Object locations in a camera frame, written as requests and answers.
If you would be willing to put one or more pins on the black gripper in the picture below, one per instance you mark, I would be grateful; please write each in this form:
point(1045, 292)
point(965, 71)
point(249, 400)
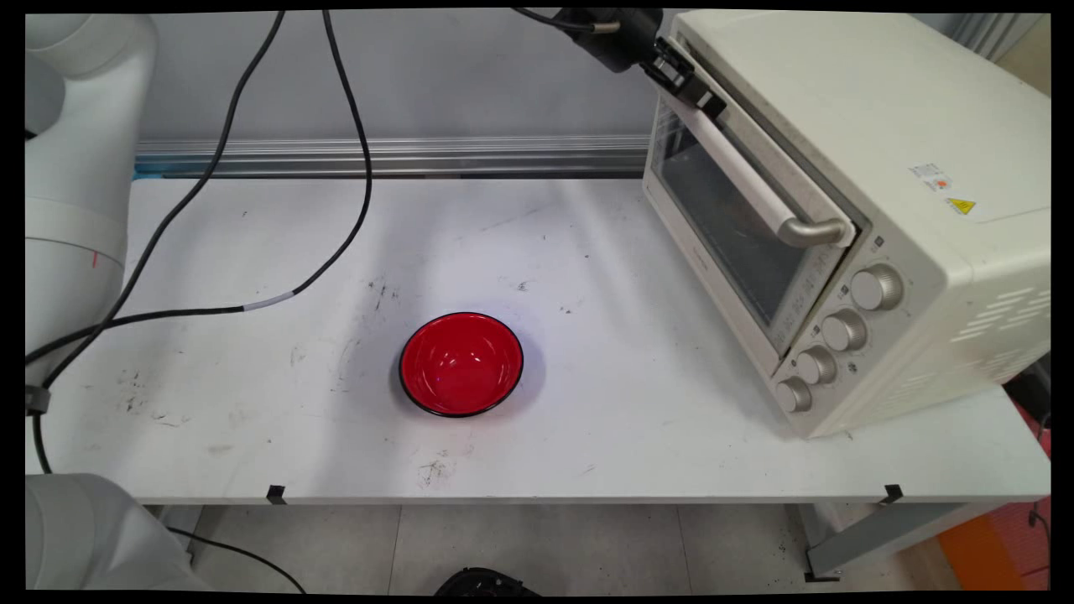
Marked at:
point(617, 38)

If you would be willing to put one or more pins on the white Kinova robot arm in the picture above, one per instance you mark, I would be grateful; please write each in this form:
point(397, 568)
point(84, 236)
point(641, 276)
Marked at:
point(75, 168)

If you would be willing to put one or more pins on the cream toaster oven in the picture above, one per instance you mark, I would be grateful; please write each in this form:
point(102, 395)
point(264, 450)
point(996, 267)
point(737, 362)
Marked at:
point(881, 117)

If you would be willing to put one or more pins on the white label sticker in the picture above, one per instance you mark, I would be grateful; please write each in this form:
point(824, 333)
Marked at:
point(930, 176)

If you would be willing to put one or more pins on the large silver oven knob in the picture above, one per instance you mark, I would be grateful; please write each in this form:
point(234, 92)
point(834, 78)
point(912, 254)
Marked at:
point(877, 288)

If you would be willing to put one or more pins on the yellow warning sticker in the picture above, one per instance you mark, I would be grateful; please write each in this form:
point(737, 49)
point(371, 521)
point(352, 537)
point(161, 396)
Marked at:
point(961, 205)

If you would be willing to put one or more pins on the small silver oven knob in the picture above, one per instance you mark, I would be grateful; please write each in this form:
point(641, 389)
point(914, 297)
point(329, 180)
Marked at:
point(794, 395)

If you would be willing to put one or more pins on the red bowl black rim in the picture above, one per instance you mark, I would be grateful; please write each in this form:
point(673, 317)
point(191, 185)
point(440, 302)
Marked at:
point(461, 363)

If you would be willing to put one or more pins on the black tape piece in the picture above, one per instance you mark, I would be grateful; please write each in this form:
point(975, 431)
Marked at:
point(893, 493)
point(276, 494)

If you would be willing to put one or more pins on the grey table leg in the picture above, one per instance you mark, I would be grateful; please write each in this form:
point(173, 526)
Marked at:
point(889, 533)

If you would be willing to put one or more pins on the black object on floor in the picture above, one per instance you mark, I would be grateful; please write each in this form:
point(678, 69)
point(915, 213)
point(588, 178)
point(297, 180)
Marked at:
point(482, 583)

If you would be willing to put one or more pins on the orange floor object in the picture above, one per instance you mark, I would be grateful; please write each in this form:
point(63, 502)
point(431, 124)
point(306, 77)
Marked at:
point(982, 554)

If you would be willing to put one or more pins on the aluminium rail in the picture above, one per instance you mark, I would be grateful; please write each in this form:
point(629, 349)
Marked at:
point(377, 157)

